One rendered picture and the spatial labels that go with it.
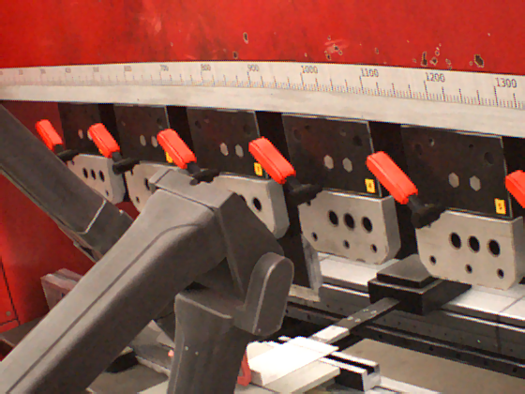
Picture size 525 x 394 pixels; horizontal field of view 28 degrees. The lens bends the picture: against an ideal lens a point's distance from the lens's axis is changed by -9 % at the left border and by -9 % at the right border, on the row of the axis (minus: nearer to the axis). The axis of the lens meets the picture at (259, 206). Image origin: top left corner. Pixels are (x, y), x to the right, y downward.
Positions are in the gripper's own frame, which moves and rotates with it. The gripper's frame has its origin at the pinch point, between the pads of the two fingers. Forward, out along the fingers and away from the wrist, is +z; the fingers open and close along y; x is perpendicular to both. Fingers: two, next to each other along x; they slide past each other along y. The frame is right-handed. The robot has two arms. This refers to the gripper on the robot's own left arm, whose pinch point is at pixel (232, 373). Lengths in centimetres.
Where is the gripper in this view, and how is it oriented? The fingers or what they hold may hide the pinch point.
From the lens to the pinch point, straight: 145.2
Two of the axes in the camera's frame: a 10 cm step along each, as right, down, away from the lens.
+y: -5.9, -1.1, 8.0
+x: -6.0, 7.1, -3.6
